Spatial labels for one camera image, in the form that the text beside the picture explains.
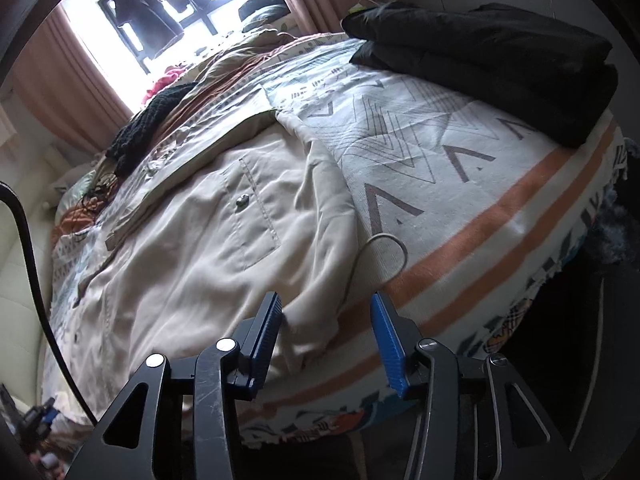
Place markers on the beige jacket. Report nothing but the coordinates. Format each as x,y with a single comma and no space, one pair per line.
200,260

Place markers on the black folded clothes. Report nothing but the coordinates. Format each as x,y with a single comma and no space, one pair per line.
475,60

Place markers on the beige duvet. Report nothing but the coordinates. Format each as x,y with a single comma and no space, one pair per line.
240,50

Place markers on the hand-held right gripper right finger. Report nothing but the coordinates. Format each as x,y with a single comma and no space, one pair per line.
387,345

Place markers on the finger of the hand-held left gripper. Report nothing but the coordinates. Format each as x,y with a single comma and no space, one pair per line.
48,411

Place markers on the grey fluffy rug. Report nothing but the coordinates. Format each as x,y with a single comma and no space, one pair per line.
615,230

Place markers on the dark pillow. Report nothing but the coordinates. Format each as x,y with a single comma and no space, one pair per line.
265,12

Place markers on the pink cloth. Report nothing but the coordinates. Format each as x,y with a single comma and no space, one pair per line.
160,85

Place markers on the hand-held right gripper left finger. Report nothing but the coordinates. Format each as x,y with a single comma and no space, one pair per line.
265,340

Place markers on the patterned blanket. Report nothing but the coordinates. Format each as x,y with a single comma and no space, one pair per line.
425,160

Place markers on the cream upholstered bed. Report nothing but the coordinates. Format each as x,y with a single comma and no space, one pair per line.
15,310

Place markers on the pale pillow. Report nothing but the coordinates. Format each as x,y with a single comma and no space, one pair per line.
75,187

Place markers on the black knitted sweater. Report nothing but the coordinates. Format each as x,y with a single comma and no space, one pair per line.
145,120

